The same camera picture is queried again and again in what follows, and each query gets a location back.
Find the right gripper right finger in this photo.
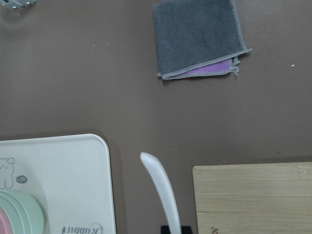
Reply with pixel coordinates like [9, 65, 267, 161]
[181, 226, 192, 234]

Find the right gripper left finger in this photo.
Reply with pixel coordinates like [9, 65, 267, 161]
[160, 226, 171, 234]

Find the white ceramic spoon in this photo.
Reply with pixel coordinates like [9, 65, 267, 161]
[140, 152, 182, 234]

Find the small pink bowl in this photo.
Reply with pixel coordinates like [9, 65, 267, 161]
[0, 208, 13, 234]

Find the wooden cutting board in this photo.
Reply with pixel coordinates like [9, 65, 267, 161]
[193, 162, 312, 234]

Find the cream rabbit tray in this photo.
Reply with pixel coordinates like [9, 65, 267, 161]
[0, 134, 116, 234]

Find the purple cloth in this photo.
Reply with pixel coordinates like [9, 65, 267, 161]
[182, 59, 232, 77]

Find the grey folded cloth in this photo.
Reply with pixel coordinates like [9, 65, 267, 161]
[152, 0, 250, 79]

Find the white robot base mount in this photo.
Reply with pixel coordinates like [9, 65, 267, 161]
[0, 0, 37, 10]

